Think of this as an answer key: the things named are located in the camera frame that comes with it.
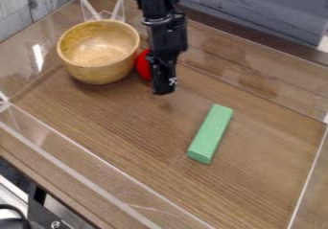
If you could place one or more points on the clear acrylic tray wall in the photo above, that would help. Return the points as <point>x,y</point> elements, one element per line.
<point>105,146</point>

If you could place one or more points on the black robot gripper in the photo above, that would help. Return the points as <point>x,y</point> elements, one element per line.
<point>167,43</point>

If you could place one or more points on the black metal table frame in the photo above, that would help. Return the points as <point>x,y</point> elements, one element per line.
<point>49,215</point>

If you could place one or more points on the red plush strawberry toy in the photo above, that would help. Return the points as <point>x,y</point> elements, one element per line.
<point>141,65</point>

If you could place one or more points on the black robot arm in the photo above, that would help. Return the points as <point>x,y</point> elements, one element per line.
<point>155,9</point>

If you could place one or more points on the green rectangular foam block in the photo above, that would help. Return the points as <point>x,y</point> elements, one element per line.
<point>210,134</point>

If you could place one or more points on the light wooden bowl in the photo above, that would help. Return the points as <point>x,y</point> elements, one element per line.
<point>97,50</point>

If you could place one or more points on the clear acrylic corner bracket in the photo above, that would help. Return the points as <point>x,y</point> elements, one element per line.
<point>91,14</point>

